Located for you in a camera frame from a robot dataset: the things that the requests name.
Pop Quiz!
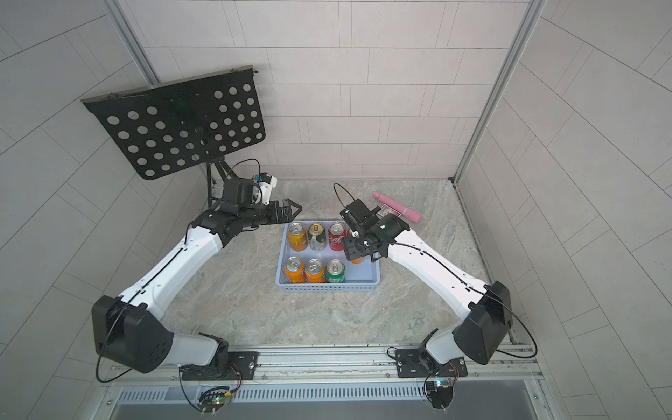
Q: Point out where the green soda can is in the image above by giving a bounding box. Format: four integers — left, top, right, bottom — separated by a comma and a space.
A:
325, 259, 346, 284

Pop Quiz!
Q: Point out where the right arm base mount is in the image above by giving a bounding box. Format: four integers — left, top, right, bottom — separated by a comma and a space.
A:
386, 328, 468, 380

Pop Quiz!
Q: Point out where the right circuit board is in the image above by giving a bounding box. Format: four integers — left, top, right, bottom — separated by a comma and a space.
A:
423, 378, 454, 411

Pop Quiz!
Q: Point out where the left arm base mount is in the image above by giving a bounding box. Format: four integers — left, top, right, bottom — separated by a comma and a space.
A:
180, 349, 259, 382

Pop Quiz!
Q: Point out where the aluminium mounting rail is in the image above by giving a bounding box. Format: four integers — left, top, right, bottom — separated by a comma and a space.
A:
112, 345, 544, 388

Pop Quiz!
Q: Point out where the red cola can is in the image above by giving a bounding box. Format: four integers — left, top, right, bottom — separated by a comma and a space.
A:
328, 222, 347, 251

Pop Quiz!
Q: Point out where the circuit board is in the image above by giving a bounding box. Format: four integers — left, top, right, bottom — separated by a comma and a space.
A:
423, 378, 454, 411
197, 386, 234, 417

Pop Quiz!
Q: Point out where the left circuit board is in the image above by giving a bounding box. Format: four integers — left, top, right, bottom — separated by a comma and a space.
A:
197, 386, 234, 417

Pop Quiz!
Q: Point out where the pink cylindrical tube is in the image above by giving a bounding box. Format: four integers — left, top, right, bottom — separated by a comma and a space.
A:
373, 192, 422, 223

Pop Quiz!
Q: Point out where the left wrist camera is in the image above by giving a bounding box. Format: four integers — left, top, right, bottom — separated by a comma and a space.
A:
253, 173, 278, 205

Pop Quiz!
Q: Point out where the green white beer can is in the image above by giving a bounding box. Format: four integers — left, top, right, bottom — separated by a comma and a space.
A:
306, 222, 327, 252

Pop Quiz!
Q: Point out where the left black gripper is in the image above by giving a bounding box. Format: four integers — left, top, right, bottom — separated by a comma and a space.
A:
238, 198, 304, 229

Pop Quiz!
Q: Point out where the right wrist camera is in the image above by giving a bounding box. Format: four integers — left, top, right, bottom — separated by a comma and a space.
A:
339, 199, 381, 234

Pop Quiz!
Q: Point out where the small purple card box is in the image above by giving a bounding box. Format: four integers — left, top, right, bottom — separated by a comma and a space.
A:
377, 204, 401, 218

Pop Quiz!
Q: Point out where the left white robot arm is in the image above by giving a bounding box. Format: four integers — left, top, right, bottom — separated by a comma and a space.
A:
91, 199, 302, 381

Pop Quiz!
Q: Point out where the black perforated music stand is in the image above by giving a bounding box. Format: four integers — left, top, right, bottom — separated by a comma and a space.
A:
82, 66, 266, 180

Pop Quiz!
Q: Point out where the light blue plastic basket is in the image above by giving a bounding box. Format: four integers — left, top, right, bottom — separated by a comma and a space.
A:
276, 220, 381, 292

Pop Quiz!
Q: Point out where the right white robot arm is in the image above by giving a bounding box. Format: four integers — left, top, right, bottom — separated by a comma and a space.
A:
342, 211, 513, 365

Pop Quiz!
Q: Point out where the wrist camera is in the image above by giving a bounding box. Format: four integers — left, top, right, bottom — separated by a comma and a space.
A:
253, 173, 278, 205
339, 199, 381, 234

